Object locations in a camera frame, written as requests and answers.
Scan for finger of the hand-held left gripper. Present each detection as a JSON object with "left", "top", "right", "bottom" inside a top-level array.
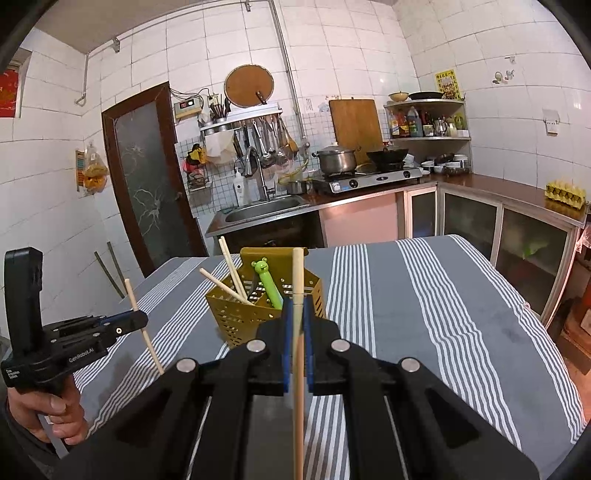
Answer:
[
  {"left": 95, "top": 310, "right": 149, "bottom": 344},
  {"left": 51, "top": 311, "right": 134, "bottom": 334}
]

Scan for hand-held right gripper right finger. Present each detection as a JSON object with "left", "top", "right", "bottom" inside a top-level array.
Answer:
[{"left": 302, "top": 300, "right": 541, "bottom": 480}]

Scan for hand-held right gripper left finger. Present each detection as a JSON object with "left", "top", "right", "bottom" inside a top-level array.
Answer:
[{"left": 46, "top": 298, "right": 296, "bottom": 480}]

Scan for wooden chopstick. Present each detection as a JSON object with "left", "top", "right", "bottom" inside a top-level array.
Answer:
[
  {"left": 292, "top": 248, "right": 306, "bottom": 480},
  {"left": 199, "top": 268, "right": 254, "bottom": 306},
  {"left": 219, "top": 236, "right": 247, "bottom": 301},
  {"left": 124, "top": 278, "right": 165, "bottom": 374}
]

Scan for yellow perforated utensil holder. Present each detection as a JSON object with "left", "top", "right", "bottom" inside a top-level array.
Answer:
[{"left": 204, "top": 247, "right": 328, "bottom": 349}]

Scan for green frog handle knife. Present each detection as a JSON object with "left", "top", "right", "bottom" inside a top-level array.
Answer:
[{"left": 250, "top": 259, "right": 284, "bottom": 310}]

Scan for row of hanging kitchen utensils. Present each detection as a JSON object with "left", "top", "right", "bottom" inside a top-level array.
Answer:
[{"left": 231, "top": 115, "right": 301, "bottom": 169}]

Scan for person's left hand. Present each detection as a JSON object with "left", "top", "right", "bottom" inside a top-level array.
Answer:
[{"left": 7, "top": 376, "right": 89, "bottom": 446}]

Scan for grey white striped tablecloth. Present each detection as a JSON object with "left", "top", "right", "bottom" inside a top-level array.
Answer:
[{"left": 46, "top": 234, "right": 587, "bottom": 480}]

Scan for steel kitchen sink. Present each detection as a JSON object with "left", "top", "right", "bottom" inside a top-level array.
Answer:
[{"left": 205, "top": 194, "right": 319, "bottom": 237}]

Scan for brown frosted glass door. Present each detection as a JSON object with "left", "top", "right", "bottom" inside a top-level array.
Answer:
[{"left": 102, "top": 82, "right": 208, "bottom": 278}]

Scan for hanging orange bag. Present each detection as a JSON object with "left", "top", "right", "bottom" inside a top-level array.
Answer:
[{"left": 76, "top": 144, "right": 110, "bottom": 193}]

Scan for white soap bottle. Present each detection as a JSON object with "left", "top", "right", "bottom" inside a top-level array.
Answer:
[{"left": 232, "top": 167, "right": 246, "bottom": 208}]

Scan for steel faucet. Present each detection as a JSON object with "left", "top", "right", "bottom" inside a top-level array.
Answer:
[{"left": 244, "top": 147, "right": 273, "bottom": 201}]

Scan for red yellow hanging bags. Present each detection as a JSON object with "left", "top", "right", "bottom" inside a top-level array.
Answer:
[{"left": 182, "top": 143, "right": 208, "bottom": 190}]

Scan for steel gas stove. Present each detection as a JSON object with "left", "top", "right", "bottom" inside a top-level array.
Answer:
[{"left": 311, "top": 166, "right": 424, "bottom": 195}]

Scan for steel cooking pot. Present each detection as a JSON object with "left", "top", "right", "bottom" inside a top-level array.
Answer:
[{"left": 311, "top": 144, "right": 362, "bottom": 175}]

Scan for white hanging cloth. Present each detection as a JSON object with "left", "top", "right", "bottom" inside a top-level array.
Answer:
[{"left": 203, "top": 131, "right": 234, "bottom": 166}]

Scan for black wok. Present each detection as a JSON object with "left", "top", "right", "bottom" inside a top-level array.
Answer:
[{"left": 366, "top": 146, "right": 411, "bottom": 171}]

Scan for rectangular wooden cutting board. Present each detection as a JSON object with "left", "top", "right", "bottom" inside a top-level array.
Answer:
[{"left": 329, "top": 98, "right": 384, "bottom": 154}]

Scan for pile of white dishes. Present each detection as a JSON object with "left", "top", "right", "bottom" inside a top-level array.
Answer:
[{"left": 421, "top": 154, "right": 472, "bottom": 176}]

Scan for row of condiment bottles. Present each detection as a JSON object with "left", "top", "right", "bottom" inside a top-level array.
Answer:
[{"left": 388, "top": 106, "right": 468, "bottom": 139}]

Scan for steel corner shelf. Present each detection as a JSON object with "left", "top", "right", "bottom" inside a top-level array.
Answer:
[{"left": 383, "top": 98, "right": 472, "bottom": 176}]

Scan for kitchen counter cabinet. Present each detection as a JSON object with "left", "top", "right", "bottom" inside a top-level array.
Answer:
[{"left": 318, "top": 173, "right": 587, "bottom": 324}]

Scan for round wooden lid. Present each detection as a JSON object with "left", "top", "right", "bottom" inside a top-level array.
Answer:
[{"left": 224, "top": 65, "right": 275, "bottom": 109}]

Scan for yellow egg tray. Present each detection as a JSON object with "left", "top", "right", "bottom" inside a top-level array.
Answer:
[{"left": 545, "top": 180, "right": 587, "bottom": 206}]

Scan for red wall calendar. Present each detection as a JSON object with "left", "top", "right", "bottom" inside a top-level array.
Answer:
[{"left": 0, "top": 69, "right": 24, "bottom": 118}]

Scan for wall meter box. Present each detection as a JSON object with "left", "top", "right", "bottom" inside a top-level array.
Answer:
[{"left": 174, "top": 99, "right": 204, "bottom": 121}]

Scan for steel wall rack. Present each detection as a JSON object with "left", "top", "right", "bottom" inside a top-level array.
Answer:
[{"left": 198, "top": 105, "right": 283, "bottom": 134}]

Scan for metal wall pipe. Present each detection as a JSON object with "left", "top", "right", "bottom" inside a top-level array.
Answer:
[{"left": 270, "top": 0, "right": 311, "bottom": 153}]

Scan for yellow wall poster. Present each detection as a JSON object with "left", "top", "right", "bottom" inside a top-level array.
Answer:
[{"left": 435, "top": 69, "right": 462, "bottom": 100}]

